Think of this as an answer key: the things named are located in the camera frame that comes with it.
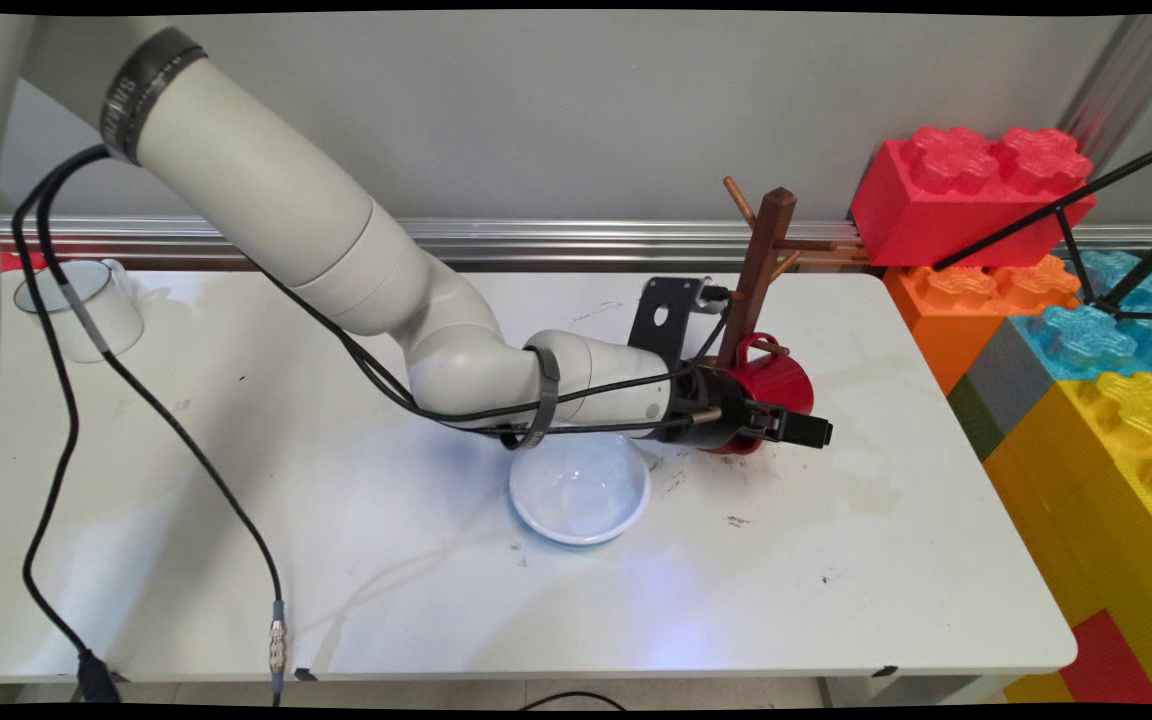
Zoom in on horizontal aluminium rail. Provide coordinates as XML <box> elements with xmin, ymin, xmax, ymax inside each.
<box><xmin>0</xmin><ymin>213</ymin><xmax>1152</xmax><ymax>273</ymax></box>

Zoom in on black cable with metal connector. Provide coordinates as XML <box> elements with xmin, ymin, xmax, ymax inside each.
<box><xmin>34</xmin><ymin>145</ymin><xmax>727</xmax><ymax>706</ymax></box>

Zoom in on red enamel mug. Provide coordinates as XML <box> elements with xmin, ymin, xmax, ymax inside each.
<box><xmin>706</xmin><ymin>332</ymin><xmax>815</xmax><ymax>457</ymax></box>

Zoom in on flat red toy brick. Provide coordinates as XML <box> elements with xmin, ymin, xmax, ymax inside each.
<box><xmin>1058</xmin><ymin>610</ymin><xmax>1152</xmax><ymax>706</ymax></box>

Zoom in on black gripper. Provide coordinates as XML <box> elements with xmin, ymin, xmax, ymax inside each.
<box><xmin>669</xmin><ymin>365</ymin><xmax>835</xmax><ymax>453</ymax></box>

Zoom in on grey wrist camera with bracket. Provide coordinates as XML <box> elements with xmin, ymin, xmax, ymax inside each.
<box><xmin>628</xmin><ymin>277</ymin><xmax>734</xmax><ymax>363</ymax></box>

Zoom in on brown wooden mug tree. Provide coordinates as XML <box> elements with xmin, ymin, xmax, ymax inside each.
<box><xmin>714</xmin><ymin>177</ymin><xmax>837</xmax><ymax>373</ymax></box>

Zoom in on slanted aluminium profile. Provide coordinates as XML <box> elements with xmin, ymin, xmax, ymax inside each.
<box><xmin>1056</xmin><ymin>14</ymin><xmax>1152</xmax><ymax>151</ymax></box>

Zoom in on grey velcro strap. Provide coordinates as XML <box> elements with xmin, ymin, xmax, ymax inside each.
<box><xmin>499</xmin><ymin>345</ymin><xmax>563</xmax><ymax>452</ymax></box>

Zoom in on big orange toy brick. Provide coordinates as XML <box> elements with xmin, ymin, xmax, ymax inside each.
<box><xmin>883</xmin><ymin>255</ymin><xmax>1082</xmax><ymax>396</ymax></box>

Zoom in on white enamel mug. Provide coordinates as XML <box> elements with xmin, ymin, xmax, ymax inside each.
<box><xmin>14</xmin><ymin>258</ymin><xmax>146</xmax><ymax>364</ymax></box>

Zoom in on big yellow toy brick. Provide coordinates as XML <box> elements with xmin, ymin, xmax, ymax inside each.
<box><xmin>981</xmin><ymin>372</ymin><xmax>1152</xmax><ymax>706</ymax></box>

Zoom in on big green toy brick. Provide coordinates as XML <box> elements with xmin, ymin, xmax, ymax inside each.
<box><xmin>946</xmin><ymin>375</ymin><xmax>1005</xmax><ymax>463</ymax></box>

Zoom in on white bowl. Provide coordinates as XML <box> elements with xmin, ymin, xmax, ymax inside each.
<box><xmin>508</xmin><ymin>432</ymin><xmax>651</xmax><ymax>547</ymax></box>

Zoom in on black velcro band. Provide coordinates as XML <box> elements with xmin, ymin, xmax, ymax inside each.
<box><xmin>99</xmin><ymin>27</ymin><xmax>209</xmax><ymax>167</ymax></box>

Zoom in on big blue toy brick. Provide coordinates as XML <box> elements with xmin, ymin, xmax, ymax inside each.
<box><xmin>1008</xmin><ymin>250</ymin><xmax>1152</xmax><ymax>381</ymax></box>

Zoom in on black tripod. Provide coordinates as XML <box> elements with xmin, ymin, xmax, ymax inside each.
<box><xmin>931</xmin><ymin>135</ymin><xmax>1152</xmax><ymax>323</ymax></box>

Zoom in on big red toy brick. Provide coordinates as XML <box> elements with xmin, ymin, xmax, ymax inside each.
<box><xmin>850</xmin><ymin>126</ymin><xmax>1097</xmax><ymax>269</ymax></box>

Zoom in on black cable under table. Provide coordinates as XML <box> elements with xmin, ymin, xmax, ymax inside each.
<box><xmin>519</xmin><ymin>691</ymin><xmax>629</xmax><ymax>711</ymax></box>

